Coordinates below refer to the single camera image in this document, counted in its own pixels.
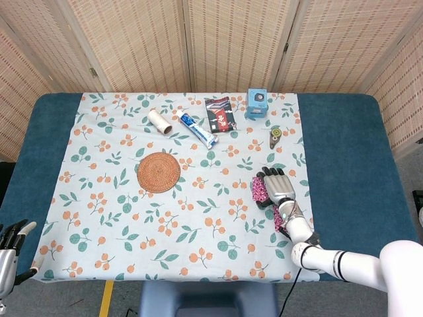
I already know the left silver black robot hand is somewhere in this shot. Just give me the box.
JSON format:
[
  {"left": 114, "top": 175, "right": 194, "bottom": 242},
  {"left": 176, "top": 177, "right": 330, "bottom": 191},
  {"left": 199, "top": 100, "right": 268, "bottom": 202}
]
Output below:
[{"left": 0, "top": 219, "right": 46, "bottom": 298}]

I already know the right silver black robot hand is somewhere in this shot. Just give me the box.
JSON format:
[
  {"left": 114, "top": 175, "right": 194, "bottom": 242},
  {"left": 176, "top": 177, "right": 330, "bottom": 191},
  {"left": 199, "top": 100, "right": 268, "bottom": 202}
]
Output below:
[{"left": 254, "top": 166, "right": 297, "bottom": 211}]

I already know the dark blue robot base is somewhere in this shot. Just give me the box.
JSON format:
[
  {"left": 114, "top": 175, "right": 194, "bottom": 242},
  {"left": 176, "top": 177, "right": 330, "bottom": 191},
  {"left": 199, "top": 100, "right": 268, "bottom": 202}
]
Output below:
[{"left": 138, "top": 280, "right": 278, "bottom": 317}]

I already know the green correction tape dispenser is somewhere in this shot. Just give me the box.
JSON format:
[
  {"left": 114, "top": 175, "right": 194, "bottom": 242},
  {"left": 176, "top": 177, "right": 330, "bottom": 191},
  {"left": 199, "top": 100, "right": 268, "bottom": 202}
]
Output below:
[{"left": 267, "top": 127, "right": 282, "bottom": 149}]

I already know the black object beside table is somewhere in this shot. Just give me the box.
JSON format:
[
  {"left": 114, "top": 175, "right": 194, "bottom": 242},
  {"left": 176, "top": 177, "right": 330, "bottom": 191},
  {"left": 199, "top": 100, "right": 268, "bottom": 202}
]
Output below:
[{"left": 0, "top": 160, "right": 15, "bottom": 202}]

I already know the small light blue box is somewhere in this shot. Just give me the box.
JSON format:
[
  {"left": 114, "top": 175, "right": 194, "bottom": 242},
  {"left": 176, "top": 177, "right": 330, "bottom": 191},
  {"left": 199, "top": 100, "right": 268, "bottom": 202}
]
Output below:
[{"left": 245, "top": 88, "right": 268, "bottom": 120}]

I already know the black red snack packet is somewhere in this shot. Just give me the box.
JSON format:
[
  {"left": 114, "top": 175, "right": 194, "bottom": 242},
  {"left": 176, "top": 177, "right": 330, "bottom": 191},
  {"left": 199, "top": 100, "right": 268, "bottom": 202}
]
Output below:
[{"left": 204, "top": 96, "right": 239, "bottom": 134}]

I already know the floral fruit print tablecloth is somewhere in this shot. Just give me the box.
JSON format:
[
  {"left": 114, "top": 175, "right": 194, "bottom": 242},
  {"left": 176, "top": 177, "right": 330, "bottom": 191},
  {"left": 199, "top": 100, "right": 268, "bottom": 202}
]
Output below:
[{"left": 31, "top": 92, "right": 323, "bottom": 283}]

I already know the blue white toothpaste tube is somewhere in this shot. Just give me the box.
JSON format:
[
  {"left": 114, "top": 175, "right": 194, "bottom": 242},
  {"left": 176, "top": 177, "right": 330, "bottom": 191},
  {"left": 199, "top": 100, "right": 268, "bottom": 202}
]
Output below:
[{"left": 175, "top": 110, "right": 219, "bottom": 150}]

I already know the yellow floor tape strip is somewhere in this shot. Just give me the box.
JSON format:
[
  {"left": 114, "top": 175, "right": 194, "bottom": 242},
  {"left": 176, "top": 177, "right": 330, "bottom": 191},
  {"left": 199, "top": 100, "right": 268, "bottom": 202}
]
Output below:
[{"left": 98, "top": 280, "right": 115, "bottom": 317}]

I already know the round woven rattan coaster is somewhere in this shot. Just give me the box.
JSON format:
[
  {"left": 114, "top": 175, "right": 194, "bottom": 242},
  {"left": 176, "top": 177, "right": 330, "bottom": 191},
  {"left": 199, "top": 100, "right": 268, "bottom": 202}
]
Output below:
[{"left": 136, "top": 151, "right": 182, "bottom": 193}]

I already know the black white floor equipment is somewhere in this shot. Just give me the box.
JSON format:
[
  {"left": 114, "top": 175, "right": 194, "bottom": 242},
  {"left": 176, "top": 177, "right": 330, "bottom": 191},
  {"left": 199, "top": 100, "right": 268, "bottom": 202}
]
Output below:
[{"left": 411, "top": 190, "right": 423, "bottom": 229}]

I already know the white roll with cardboard core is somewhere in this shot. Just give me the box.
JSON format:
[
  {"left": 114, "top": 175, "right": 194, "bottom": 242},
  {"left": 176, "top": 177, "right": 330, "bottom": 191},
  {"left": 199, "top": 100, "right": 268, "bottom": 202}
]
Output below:
[{"left": 147, "top": 109, "right": 173, "bottom": 135}]

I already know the woven bamboo folding screen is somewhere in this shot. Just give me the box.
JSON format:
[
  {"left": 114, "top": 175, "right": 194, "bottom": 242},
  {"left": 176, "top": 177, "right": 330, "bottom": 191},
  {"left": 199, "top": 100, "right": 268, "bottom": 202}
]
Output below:
[{"left": 0, "top": 0, "right": 423, "bottom": 162}]

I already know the black cable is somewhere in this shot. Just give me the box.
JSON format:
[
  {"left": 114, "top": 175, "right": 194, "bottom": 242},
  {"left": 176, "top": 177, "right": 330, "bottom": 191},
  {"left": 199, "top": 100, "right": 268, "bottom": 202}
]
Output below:
[{"left": 277, "top": 267, "right": 303, "bottom": 317}]

